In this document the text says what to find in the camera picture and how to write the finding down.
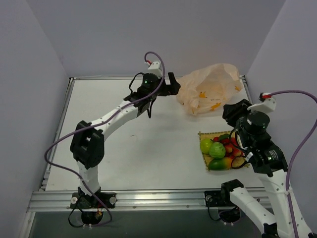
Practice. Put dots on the aluminium front rail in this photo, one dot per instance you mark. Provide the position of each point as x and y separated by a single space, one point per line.
126 200

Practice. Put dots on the red fake fruit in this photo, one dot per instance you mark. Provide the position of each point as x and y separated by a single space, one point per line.
230 144

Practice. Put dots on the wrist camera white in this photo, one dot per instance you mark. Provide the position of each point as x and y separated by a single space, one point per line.
267 104
154 68

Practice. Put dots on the yellow woven bamboo mat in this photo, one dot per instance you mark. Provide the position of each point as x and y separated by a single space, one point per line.
237 162

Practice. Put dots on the orange fake fruit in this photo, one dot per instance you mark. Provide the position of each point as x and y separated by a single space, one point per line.
220 164

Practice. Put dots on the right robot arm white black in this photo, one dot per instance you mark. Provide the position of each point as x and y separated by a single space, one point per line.
270 166

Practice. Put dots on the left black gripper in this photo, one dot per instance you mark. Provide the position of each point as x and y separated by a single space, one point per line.
169 85

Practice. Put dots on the green ribbed fake fruit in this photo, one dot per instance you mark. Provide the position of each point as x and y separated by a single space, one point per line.
217 150

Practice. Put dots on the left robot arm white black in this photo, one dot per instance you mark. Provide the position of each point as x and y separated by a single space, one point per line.
88 146

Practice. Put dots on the green fake pear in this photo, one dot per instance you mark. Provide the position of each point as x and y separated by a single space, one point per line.
205 145

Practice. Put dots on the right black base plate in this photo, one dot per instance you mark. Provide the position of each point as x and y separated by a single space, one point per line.
213 198

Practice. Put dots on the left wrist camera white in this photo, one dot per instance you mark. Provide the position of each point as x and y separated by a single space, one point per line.
154 68

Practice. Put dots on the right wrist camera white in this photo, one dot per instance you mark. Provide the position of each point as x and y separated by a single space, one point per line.
267 104

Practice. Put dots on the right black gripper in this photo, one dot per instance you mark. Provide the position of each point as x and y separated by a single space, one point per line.
233 112

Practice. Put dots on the translucent plastic bag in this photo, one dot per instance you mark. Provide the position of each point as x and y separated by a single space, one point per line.
208 89

